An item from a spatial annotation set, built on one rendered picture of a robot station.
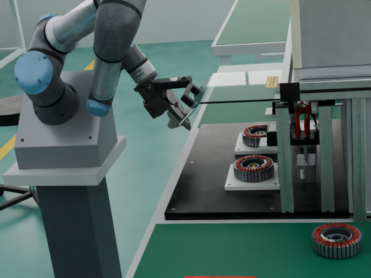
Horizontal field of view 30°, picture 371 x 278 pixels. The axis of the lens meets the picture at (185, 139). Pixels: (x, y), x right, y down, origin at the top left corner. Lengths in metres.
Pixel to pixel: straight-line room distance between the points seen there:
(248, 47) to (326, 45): 1.77
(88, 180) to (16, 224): 1.51
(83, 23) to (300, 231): 0.84
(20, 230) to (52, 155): 1.38
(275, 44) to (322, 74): 1.79
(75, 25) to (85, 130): 0.36
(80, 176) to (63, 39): 0.43
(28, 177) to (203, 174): 0.58
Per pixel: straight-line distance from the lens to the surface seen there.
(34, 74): 2.10
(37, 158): 2.27
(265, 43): 3.45
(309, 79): 1.63
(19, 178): 2.27
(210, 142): 2.22
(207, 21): 6.72
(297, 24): 1.69
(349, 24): 1.69
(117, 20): 1.79
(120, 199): 3.68
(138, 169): 4.01
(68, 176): 2.20
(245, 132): 2.15
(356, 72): 1.67
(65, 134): 2.23
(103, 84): 2.00
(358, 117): 1.65
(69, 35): 2.08
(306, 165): 1.89
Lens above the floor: 1.61
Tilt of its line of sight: 22 degrees down
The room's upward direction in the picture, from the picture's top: 7 degrees counter-clockwise
